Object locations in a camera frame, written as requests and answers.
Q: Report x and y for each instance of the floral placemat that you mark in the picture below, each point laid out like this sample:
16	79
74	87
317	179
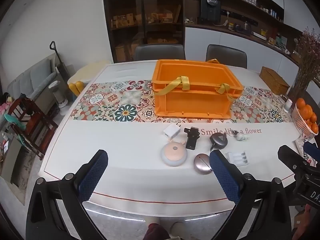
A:
301	145

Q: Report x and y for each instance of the white small cup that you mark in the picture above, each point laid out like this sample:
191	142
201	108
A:
288	105

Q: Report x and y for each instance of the upright vacuum cleaner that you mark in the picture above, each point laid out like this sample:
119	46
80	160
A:
61	70

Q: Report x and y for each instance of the grey sofa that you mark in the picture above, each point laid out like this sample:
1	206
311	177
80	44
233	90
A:
37	75

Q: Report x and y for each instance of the grey dining chair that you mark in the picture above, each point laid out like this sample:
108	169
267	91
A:
226	55
160	52

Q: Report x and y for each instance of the woven brown tissue box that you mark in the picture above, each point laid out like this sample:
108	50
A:
273	81

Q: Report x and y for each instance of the white plastic fruit basket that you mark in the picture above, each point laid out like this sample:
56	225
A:
301	126

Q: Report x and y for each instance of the person's maroon trouser leg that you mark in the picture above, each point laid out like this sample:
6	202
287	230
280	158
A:
156	232

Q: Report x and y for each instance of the dark wooden glass cabinet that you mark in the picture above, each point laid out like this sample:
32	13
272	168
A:
125	5

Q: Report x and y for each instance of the dried pink flower bouquet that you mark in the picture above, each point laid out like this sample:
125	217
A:
307	52

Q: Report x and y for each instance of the pile of oranges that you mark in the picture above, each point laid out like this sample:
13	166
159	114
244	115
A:
306	112

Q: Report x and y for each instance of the black coffee machine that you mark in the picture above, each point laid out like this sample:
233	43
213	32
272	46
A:
208	10

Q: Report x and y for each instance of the white tablecloth with tile pattern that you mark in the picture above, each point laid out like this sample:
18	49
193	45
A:
130	150

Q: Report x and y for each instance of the pink plush toy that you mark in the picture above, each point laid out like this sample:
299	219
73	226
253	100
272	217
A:
5	105

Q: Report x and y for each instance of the white slipper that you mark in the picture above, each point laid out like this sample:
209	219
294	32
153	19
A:
178	227

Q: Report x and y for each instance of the rose gold oval case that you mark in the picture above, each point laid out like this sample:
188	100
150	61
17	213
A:
202	163

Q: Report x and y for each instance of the dark wooden high chair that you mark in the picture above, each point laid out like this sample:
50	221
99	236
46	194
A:
30	120

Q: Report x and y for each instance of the pink round night lamp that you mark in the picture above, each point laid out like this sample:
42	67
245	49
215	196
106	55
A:
174	153

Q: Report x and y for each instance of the black clip mount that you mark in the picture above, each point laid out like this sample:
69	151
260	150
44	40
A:
191	137

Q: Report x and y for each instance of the white tower fan heater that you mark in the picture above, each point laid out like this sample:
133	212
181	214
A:
60	95

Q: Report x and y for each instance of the white plug charger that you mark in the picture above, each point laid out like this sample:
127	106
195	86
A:
172	131

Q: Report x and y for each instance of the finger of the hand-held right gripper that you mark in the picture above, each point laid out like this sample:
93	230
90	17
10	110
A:
290	157
312	152

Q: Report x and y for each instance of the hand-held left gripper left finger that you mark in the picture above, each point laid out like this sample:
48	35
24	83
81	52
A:
93	177

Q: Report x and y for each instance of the dark wooden wall shelf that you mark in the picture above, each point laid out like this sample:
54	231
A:
250	12

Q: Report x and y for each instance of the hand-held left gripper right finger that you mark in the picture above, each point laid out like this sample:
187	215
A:
225	177

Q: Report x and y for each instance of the yellow chair cream cushion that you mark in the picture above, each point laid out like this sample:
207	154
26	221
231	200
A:
87	71

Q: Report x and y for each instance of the dark round retractable device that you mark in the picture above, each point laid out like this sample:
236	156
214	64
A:
218	141

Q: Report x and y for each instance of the white rectangular plastic case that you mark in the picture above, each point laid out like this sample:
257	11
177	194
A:
237	158

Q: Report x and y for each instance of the teal cloth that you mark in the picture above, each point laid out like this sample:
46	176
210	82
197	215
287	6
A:
13	123

